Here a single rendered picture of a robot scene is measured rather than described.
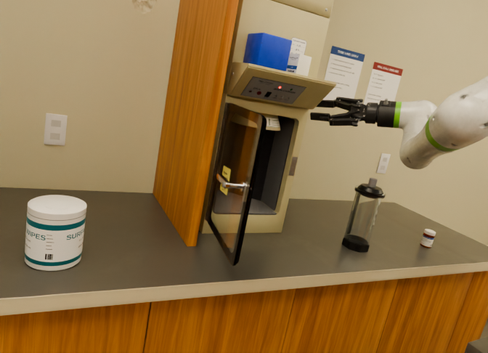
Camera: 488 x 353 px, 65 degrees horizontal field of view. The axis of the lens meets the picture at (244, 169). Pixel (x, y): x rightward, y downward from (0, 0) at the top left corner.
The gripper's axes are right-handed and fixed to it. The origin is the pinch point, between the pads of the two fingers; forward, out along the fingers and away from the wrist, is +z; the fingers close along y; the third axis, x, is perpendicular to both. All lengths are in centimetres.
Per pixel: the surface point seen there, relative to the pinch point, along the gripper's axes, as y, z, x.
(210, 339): 83, 15, 21
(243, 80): 27.3, 15.7, -29.0
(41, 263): 90, 47, -17
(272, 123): 18.2, 12.4, -6.7
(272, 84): 22.2, 8.9, -24.6
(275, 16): 4.9, 11.5, -38.0
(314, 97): 12.7, -1.1, -14.1
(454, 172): -86, -65, 106
